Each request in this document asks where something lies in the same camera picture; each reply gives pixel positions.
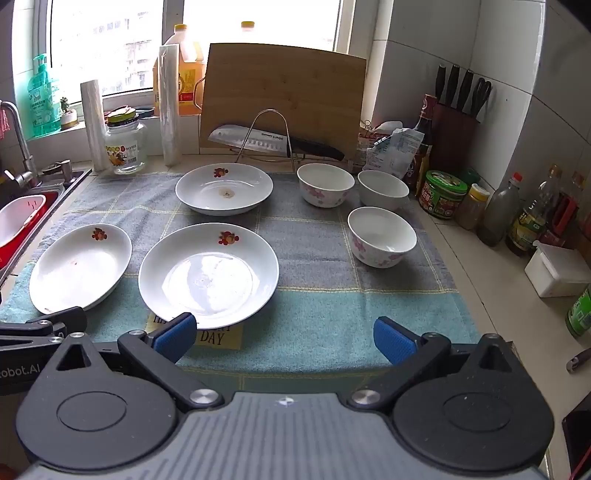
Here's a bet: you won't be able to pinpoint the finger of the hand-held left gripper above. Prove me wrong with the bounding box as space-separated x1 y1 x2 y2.
0 306 88 346

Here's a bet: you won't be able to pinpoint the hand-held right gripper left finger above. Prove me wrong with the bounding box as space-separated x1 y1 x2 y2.
55 312 222 414

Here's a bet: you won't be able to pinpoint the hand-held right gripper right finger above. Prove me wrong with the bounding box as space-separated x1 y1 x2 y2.
347 316 514 413

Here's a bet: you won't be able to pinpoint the white pink-flower bowl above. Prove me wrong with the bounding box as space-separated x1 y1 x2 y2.
296 162 356 209
347 206 418 269

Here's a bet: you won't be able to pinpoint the stained white fruit-print plate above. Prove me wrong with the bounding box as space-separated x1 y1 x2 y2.
175 162 274 217

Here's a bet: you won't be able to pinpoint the plain white bowl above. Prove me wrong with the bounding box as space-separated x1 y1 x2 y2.
357 170 411 212

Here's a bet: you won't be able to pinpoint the red plastic basin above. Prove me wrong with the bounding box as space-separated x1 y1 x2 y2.
0 194 61 274

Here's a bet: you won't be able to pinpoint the grey blue checked cloth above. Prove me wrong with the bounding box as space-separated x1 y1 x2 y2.
0 172 483 393

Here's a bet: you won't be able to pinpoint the steel sink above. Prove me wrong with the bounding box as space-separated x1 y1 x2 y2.
0 159 93 282

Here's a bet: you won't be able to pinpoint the green-lid sauce jar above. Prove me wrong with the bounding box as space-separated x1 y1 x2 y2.
417 170 470 220

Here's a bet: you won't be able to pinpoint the small yellow-lid jar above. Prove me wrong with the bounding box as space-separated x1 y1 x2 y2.
457 184 491 231

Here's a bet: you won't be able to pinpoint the red-cap clear bottle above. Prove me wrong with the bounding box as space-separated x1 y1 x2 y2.
477 172 525 247

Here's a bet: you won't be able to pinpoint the steel faucet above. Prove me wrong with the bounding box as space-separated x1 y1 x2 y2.
0 100 38 186

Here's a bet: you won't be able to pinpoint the white plastic box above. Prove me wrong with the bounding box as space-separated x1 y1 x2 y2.
523 240 591 299

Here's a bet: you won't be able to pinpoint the yellow-green label bottle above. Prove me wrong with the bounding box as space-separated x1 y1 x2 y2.
505 165 562 257

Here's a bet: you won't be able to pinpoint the glass jar with dark lid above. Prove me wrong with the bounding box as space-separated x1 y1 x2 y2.
104 109 148 175

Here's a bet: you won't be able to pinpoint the white printed packet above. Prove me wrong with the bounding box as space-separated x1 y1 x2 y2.
365 127 426 179

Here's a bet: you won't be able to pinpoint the short plastic wrap roll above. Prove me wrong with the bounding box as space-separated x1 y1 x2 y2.
80 79 108 171

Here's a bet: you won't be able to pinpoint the red and white packet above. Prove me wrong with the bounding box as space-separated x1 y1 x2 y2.
357 121 393 162

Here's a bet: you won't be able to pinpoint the small potted plant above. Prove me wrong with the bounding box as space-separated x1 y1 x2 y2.
59 96 79 131

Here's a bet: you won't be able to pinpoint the red seasoning bottle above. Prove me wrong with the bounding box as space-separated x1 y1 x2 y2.
540 171 583 250

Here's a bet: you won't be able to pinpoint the dark wooden knife block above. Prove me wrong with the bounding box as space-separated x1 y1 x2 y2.
431 103 479 172

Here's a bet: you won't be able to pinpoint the dark sauce bottle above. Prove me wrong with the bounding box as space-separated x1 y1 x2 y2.
406 94 437 185

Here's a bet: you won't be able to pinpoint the dark flat device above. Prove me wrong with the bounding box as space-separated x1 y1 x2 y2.
561 405 591 480

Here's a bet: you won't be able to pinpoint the green dish soap bottle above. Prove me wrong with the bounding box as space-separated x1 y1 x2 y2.
26 54 62 140

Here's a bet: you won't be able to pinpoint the tall plastic wrap roll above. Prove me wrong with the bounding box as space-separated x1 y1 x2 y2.
158 45 180 168

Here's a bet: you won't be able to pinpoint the black kitchen scissors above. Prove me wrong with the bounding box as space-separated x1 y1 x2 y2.
471 78 493 119

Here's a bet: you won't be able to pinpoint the yellow-cap cooking oil bottle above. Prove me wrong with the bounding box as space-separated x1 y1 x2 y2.
233 21 259 45
154 24 208 116

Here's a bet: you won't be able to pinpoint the bamboo cutting board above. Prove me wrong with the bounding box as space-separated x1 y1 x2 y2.
199 43 368 162

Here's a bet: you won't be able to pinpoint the dark tool handle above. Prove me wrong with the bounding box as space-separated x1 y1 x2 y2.
566 348 591 374

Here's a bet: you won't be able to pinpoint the steel cleaver black handle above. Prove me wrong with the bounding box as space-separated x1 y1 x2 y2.
208 124 346 162

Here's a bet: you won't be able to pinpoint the metal wire rack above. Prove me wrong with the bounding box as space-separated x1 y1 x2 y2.
235 109 303 174

